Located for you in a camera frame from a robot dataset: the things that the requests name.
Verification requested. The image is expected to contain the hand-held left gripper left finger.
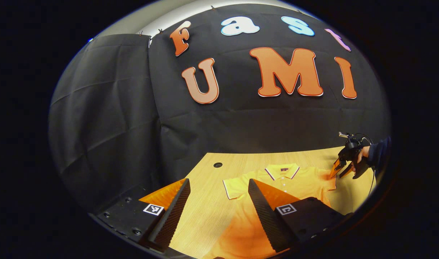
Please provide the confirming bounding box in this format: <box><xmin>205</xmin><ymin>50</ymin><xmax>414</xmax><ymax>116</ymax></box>
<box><xmin>92</xmin><ymin>178</ymin><xmax>191</xmax><ymax>252</ymax></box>

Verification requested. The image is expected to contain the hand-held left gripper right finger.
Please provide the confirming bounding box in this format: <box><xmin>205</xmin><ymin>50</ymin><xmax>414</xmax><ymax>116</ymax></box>
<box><xmin>248</xmin><ymin>178</ymin><xmax>353</xmax><ymax>253</ymax></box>

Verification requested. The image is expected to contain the orange polo T-shirt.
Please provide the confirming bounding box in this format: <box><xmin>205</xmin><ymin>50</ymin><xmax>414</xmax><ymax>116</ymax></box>
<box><xmin>201</xmin><ymin>163</ymin><xmax>338</xmax><ymax>259</ymax></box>

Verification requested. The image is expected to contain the black backdrop cloth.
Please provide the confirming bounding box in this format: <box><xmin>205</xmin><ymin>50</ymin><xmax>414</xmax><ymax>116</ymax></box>
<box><xmin>49</xmin><ymin>4</ymin><xmax>392</xmax><ymax>213</ymax></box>

